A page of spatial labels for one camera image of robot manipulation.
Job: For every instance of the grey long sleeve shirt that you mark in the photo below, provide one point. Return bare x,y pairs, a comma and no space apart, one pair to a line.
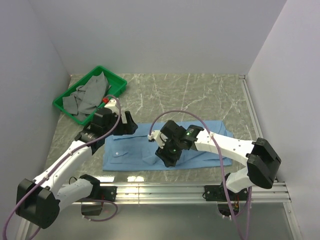
86,98

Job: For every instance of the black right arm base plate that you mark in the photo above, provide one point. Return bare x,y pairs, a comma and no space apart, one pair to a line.
216,193

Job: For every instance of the light blue long sleeve shirt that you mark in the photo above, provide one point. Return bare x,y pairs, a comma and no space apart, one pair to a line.
135,153

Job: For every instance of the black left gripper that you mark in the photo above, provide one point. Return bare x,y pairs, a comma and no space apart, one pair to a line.
129,128

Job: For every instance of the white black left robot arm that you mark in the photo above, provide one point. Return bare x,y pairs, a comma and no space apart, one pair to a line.
42,199

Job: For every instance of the aluminium front mounting rail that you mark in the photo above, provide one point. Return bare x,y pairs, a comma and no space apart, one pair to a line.
185,193

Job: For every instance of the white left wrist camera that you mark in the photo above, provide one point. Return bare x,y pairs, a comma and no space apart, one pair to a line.
109,103

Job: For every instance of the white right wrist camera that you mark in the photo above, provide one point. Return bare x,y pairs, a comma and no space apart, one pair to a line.
158,137

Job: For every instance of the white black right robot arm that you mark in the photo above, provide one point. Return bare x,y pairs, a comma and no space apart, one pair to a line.
261,162

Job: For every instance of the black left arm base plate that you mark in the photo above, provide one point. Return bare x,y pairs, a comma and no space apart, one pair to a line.
107,193

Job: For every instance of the aluminium side rail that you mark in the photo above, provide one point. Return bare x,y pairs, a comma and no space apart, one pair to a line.
251,108

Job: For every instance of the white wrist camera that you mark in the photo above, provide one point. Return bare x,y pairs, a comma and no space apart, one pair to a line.
158,137
109,103

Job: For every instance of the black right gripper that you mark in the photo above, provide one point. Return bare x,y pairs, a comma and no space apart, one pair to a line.
162,153

